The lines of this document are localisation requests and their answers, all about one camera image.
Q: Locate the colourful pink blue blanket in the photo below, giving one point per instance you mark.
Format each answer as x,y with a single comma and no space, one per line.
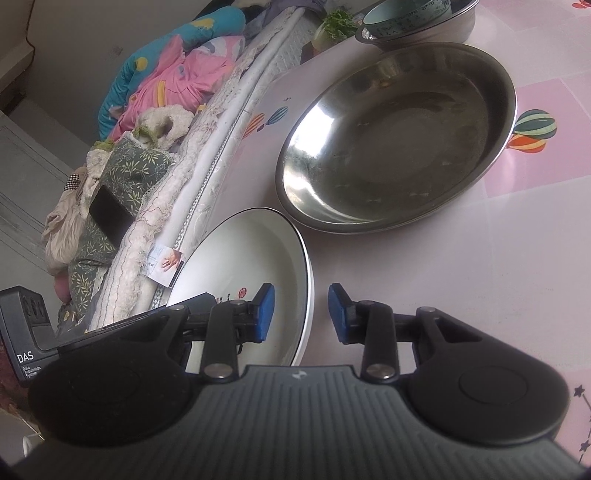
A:
175,78

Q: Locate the grey clothes pile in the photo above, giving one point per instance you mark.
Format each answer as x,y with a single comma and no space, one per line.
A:
277,16

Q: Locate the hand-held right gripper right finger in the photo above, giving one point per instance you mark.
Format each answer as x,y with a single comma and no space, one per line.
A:
338,316

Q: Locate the green floral pillow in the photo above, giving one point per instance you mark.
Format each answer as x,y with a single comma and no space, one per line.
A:
134,170

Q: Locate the small steel bowl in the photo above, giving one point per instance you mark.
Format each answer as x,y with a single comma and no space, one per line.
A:
429,39

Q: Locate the large steel basin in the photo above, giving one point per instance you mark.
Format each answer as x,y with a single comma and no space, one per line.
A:
397,138

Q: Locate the grey panelled door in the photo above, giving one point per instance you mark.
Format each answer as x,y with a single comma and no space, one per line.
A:
32,184

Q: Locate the white fuzzy cloth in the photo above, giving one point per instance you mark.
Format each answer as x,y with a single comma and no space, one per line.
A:
161,122

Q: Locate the beige cloth bag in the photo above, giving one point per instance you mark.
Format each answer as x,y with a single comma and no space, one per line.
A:
64,226

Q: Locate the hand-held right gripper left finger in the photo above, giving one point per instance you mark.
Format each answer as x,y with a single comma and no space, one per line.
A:
265,314

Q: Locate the white mattress tag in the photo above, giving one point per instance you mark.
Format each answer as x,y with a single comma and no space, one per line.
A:
164,265

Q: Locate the green ceramic bowl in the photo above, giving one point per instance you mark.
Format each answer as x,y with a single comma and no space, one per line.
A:
406,18

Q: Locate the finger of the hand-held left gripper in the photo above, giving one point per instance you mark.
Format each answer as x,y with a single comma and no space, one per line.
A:
194,304

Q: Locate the pink balloon print tablecloth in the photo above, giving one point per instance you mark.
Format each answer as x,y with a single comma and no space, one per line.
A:
461,277

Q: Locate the green lettuce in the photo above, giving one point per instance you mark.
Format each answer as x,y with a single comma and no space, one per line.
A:
334,27

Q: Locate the white ceramic plate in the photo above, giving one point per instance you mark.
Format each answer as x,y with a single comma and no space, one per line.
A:
249,258

